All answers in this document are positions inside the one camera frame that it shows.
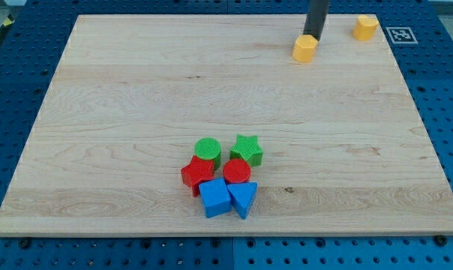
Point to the yellow hexagon block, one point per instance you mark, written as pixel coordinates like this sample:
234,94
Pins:
304,48

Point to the blue triangle block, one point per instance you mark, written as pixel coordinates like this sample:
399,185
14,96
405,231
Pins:
242,197

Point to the red cylinder block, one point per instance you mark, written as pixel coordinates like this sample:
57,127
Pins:
236,171

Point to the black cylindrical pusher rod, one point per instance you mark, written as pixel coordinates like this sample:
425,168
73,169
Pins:
316,18

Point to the green cylinder block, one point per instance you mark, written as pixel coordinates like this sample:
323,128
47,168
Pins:
209,149

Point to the blue cube block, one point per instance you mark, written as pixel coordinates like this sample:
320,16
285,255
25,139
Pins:
215,197

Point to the red star block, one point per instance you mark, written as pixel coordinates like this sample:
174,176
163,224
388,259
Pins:
197,172

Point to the yellow heart block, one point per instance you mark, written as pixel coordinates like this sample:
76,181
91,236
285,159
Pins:
365,27

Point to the green star block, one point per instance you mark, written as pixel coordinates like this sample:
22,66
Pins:
248,149

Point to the white fiducial marker tag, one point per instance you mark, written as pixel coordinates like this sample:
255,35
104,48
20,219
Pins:
401,35

